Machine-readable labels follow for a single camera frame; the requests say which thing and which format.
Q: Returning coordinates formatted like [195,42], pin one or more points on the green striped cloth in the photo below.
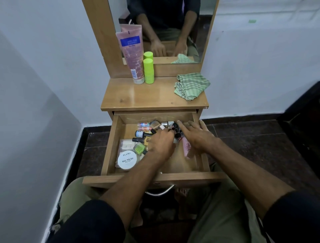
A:
[191,86]

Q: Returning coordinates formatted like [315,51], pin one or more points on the wooden drawer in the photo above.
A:
[180,165]

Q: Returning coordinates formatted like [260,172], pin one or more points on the pile of nail polish bottles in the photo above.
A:
[142,134]

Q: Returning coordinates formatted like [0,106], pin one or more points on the person's right hand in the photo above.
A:
[198,137]

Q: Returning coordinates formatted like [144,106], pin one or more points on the pink cosmetic lotion tube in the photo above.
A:
[132,57]

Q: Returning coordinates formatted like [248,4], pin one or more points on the dressing table mirror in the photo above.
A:
[170,15]

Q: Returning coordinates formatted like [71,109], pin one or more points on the clear plastic compartment box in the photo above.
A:
[125,144]

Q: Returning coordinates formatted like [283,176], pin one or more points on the white nail polish remover jar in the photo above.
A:
[127,160]

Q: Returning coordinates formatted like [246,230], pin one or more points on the person's left forearm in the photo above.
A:
[135,185]

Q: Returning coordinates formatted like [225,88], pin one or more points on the green square polish bottle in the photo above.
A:
[139,148]

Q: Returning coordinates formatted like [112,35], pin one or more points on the person's black left sleeve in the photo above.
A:
[87,222]

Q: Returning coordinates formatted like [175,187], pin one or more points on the person's right forearm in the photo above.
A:
[240,175]

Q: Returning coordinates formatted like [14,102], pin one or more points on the person's black right sleeve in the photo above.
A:
[292,217]

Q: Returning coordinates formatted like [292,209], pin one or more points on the person's black sleeve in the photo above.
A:
[292,217]
[87,222]

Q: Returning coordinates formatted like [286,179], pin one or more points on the pink spray bottle white cap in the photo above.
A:
[187,149]

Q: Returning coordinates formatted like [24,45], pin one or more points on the yellow square polish bottle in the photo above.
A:
[147,141]

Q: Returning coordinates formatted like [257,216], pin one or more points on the lime green bottle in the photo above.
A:
[148,71]

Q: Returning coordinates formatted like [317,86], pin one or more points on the person's left hand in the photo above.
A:
[162,145]

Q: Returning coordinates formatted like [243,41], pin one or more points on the wooden dressing table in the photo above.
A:
[140,95]

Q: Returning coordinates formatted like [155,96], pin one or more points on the dark red stool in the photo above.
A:
[162,232]

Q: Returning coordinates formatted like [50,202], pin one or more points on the person's olive green trousers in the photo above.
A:
[220,220]

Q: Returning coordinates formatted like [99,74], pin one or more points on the person's left foot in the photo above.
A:
[137,217]

